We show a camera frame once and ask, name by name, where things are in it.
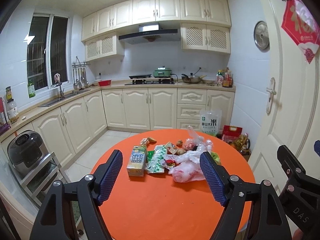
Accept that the green electric pot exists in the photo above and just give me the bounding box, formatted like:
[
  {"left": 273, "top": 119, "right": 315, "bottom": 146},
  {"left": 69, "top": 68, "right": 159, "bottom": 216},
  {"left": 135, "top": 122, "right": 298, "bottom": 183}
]
[{"left": 153, "top": 66, "right": 172, "bottom": 78}]

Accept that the gas stove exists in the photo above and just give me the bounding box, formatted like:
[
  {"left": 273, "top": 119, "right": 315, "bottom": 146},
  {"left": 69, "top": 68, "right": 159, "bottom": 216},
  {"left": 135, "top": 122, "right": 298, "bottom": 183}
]
[{"left": 126, "top": 74, "right": 175, "bottom": 86}]

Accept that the window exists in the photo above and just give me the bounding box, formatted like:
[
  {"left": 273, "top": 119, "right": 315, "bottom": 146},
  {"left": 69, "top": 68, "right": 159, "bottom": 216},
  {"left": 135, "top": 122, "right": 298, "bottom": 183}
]
[{"left": 27, "top": 14, "right": 68, "bottom": 90}]

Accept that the white pink plastic bag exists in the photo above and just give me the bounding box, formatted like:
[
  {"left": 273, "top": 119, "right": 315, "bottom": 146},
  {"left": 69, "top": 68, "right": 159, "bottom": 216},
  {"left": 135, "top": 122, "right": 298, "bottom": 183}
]
[{"left": 168, "top": 126, "right": 213, "bottom": 183}]

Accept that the white rice bag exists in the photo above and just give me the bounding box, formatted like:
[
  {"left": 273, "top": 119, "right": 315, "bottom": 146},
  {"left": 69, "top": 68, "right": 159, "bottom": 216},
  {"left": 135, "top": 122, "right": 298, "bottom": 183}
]
[{"left": 200, "top": 109, "right": 222, "bottom": 137}]

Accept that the round orange table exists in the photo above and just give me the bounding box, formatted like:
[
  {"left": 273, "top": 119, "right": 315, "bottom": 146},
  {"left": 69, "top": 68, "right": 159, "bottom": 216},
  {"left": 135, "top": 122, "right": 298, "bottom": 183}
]
[{"left": 90, "top": 128, "right": 256, "bottom": 240}]

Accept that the red basin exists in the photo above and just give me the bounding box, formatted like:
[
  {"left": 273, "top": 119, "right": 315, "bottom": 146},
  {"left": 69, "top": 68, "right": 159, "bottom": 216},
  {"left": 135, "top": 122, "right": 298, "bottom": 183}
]
[{"left": 98, "top": 80, "right": 112, "bottom": 87}]

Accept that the red gift box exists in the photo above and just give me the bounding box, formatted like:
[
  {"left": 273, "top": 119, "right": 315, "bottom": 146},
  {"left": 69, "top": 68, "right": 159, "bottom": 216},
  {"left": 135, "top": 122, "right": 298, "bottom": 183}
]
[{"left": 221, "top": 125, "right": 242, "bottom": 144}]

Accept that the range hood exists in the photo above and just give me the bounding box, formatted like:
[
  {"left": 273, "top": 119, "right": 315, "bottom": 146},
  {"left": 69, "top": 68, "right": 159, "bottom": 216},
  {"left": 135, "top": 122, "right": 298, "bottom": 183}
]
[{"left": 118, "top": 23, "right": 181, "bottom": 45}]

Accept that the black rice cooker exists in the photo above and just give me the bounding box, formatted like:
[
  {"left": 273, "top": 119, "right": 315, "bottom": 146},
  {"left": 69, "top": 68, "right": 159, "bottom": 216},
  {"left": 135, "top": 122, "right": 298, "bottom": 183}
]
[{"left": 7, "top": 129, "right": 48, "bottom": 177}]

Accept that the green bottle on sill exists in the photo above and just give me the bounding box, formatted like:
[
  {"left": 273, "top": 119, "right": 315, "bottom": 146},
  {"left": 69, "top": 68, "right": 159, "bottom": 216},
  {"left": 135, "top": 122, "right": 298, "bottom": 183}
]
[{"left": 28, "top": 79, "right": 35, "bottom": 98}]

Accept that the metal pot lid on wall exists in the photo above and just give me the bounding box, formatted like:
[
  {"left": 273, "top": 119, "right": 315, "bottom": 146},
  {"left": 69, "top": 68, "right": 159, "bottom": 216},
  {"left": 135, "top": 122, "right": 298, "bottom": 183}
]
[{"left": 253, "top": 21, "right": 270, "bottom": 50}]

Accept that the wok with lid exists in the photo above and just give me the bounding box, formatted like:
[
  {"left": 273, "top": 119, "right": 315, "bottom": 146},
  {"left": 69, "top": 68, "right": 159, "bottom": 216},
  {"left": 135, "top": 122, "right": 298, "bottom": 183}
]
[{"left": 181, "top": 74, "right": 206, "bottom": 84}]

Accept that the door handle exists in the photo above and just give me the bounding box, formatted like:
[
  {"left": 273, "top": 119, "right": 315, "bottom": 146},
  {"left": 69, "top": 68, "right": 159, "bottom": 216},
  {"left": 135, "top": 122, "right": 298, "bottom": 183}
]
[{"left": 266, "top": 77, "right": 277, "bottom": 115}]

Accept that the milk carton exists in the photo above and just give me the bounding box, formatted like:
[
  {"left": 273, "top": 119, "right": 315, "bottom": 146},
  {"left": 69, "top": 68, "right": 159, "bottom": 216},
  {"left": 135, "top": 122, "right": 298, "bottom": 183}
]
[{"left": 126, "top": 145, "right": 147, "bottom": 177}]

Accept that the metal rack shelf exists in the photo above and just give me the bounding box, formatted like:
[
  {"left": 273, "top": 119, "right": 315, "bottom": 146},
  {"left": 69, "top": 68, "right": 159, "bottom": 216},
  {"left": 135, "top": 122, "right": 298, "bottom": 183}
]
[{"left": 17, "top": 152, "right": 71, "bottom": 207}]

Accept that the green white snack wrapper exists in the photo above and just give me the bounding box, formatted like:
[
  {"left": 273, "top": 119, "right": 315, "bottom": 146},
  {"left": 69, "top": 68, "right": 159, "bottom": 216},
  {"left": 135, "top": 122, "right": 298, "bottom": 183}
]
[{"left": 145, "top": 145, "right": 167, "bottom": 174}]

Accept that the red fu decoration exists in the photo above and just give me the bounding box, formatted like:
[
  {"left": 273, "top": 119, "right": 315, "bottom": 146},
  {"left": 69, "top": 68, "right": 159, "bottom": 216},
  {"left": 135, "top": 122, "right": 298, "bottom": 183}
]
[{"left": 281, "top": 0, "right": 319, "bottom": 64}]

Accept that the white door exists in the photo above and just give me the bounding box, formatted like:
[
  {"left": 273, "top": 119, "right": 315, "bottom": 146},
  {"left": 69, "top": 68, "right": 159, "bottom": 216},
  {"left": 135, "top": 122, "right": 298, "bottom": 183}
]
[{"left": 247, "top": 0, "right": 320, "bottom": 198}]

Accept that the condiment bottles group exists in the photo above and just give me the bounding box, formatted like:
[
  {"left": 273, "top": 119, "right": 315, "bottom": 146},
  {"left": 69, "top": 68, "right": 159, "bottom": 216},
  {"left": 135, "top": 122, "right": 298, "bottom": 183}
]
[{"left": 216, "top": 67, "right": 233, "bottom": 88}]

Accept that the hanging utensil rack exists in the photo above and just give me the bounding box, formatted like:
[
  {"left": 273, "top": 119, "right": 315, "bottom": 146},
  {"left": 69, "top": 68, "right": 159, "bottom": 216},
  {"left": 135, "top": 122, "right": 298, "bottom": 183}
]
[{"left": 72, "top": 56, "right": 91, "bottom": 91}]

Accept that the kitchen faucet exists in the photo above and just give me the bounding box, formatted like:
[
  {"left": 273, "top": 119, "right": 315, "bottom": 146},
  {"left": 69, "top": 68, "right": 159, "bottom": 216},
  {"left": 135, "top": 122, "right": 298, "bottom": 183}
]
[{"left": 54, "top": 73, "right": 65, "bottom": 99}]

